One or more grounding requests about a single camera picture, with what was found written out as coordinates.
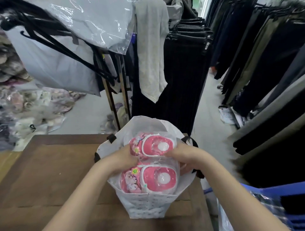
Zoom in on speckled off-white shirt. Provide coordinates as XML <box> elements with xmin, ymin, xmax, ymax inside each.
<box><xmin>134</xmin><ymin>0</ymin><xmax>170</xmax><ymax>103</ymax></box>

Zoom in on pink sandals pack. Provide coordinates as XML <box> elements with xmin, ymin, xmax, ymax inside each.
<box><xmin>119</xmin><ymin>132</ymin><xmax>180</xmax><ymax>195</ymax></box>

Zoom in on large white plastic bag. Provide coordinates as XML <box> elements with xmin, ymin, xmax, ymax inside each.
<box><xmin>4</xmin><ymin>26</ymin><xmax>101</xmax><ymax>97</ymax></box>

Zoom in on person's left hand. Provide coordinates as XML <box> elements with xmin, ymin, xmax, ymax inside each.
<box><xmin>105</xmin><ymin>143</ymin><xmax>139</xmax><ymax>175</ymax></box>

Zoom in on row of hanging dark trousers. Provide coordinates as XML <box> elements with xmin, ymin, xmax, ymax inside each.
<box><xmin>205</xmin><ymin>0</ymin><xmax>305</xmax><ymax>188</ymax></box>

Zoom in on pile of bagged slippers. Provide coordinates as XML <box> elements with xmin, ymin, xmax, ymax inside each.
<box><xmin>0</xmin><ymin>30</ymin><xmax>87</xmax><ymax>152</ymax></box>

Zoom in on bundle of black hangers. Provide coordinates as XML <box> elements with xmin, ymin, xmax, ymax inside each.
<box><xmin>0</xmin><ymin>0</ymin><xmax>119</xmax><ymax>87</ymax></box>

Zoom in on brown cardboard sheet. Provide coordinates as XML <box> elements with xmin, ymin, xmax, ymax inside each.
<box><xmin>0</xmin><ymin>151</ymin><xmax>22</xmax><ymax>182</ymax></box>

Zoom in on metal clothes rack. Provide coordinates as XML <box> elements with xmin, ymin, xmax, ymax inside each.
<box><xmin>94</xmin><ymin>47</ymin><xmax>132</xmax><ymax>131</ymax></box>

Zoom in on clear wrapped grey garment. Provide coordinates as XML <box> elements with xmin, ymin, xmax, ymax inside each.
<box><xmin>27</xmin><ymin>0</ymin><xmax>136</xmax><ymax>55</ymax></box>

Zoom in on clear bag plaid garment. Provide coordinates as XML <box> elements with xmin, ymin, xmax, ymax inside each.
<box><xmin>218</xmin><ymin>190</ymin><xmax>290</xmax><ymax>231</ymax></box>

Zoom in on person's left forearm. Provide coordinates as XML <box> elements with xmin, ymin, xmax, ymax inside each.
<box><xmin>43</xmin><ymin>158</ymin><xmax>124</xmax><ymax>231</ymax></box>

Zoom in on person's right forearm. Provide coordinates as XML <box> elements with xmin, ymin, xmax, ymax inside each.
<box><xmin>198</xmin><ymin>158</ymin><xmax>290</xmax><ymax>231</ymax></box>

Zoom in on rack of black trousers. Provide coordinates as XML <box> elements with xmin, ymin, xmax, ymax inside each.
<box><xmin>131</xmin><ymin>18</ymin><xmax>214</xmax><ymax>136</ymax></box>

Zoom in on blue plastic basket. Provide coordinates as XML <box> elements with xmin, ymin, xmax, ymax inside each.
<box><xmin>204</xmin><ymin>181</ymin><xmax>305</xmax><ymax>231</ymax></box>

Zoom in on person's right hand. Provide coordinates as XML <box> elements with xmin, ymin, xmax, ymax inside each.
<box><xmin>164</xmin><ymin>142</ymin><xmax>211</xmax><ymax>176</ymax></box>

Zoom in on white shopping bag black handles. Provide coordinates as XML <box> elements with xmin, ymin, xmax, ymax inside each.
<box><xmin>94</xmin><ymin>115</ymin><xmax>205</xmax><ymax>219</ymax></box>

